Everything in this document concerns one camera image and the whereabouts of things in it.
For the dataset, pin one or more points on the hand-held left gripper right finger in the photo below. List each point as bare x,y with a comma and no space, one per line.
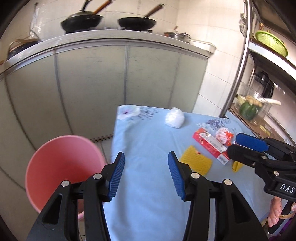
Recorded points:
175,176

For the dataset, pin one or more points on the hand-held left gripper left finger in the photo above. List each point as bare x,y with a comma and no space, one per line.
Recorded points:
115,176

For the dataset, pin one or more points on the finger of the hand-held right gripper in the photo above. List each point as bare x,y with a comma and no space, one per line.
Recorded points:
242,154
252,142

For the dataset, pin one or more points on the small yellow foam net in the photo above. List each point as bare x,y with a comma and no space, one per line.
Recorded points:
237,167

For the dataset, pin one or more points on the large yellow foam net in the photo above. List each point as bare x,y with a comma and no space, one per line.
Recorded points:
196,160

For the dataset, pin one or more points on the red and white wrapper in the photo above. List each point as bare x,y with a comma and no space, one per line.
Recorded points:
223,135

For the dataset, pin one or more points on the long red and white box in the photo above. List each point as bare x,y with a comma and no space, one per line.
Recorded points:
208,142

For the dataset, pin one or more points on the pink plastic bucket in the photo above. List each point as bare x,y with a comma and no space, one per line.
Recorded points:
62,162

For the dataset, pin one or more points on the white plastic bag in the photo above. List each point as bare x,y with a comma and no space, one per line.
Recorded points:
174,118

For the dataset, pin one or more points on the person's right hand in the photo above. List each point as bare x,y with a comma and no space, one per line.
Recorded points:
275,208

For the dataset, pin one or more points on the clear plastic container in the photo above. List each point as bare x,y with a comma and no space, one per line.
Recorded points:
261,114

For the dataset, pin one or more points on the green bell pepper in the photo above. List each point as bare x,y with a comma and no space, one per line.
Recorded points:
248,111

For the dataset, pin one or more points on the ginger root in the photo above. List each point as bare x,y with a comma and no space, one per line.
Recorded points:
253,101

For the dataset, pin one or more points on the light blue floral tablecloth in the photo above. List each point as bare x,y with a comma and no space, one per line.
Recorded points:
148,143

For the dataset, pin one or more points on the person's purple clothing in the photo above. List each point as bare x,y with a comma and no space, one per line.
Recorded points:
283,233

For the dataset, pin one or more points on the metal shelf rack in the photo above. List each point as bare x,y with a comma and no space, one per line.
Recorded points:
245,46

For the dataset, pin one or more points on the green plastic basket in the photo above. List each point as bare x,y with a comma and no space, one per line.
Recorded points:
272,44

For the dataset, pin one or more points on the grey kitchen counter cabinet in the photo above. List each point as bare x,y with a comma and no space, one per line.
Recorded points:
92,76

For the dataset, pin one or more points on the small steel pot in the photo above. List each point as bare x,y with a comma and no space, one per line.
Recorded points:
183,37

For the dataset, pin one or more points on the steel bowl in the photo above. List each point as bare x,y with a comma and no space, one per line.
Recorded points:
170,34

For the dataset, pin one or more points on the black wok with lid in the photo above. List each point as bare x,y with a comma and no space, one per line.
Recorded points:
81,22

